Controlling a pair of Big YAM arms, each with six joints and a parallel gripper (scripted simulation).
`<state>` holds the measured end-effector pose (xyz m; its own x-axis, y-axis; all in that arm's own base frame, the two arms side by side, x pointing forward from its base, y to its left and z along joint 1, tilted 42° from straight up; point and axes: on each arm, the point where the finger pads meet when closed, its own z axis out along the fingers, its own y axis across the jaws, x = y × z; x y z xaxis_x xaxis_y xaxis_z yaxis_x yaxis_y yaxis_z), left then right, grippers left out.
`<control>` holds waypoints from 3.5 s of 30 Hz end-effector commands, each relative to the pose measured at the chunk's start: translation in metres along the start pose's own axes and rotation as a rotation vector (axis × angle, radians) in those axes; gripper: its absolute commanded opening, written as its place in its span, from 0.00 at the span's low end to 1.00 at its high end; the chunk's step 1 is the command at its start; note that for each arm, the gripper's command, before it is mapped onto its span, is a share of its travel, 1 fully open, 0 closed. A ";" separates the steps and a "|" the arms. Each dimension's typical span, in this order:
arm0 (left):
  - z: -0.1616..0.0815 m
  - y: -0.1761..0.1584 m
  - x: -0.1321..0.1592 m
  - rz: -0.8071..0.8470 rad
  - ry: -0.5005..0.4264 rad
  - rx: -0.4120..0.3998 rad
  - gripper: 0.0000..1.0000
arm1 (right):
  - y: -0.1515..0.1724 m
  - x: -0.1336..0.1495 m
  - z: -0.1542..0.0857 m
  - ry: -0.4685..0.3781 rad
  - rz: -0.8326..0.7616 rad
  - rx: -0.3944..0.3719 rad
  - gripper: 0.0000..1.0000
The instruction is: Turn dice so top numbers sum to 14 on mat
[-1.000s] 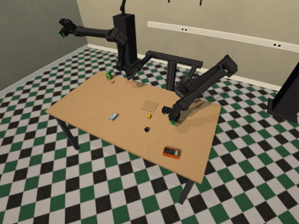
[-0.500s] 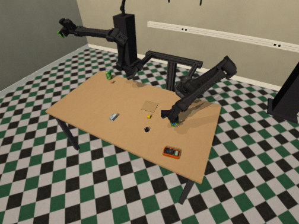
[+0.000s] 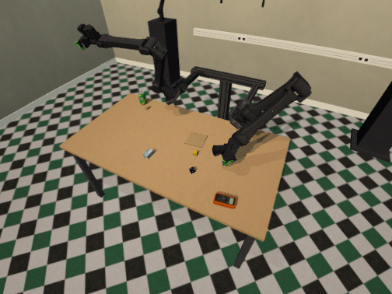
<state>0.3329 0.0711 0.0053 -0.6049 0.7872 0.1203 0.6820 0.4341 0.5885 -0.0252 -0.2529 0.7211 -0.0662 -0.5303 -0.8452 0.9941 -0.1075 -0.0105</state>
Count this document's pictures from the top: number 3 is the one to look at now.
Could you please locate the orange digital multimeter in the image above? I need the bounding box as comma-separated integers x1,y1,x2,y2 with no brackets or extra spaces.
213,193,236,209

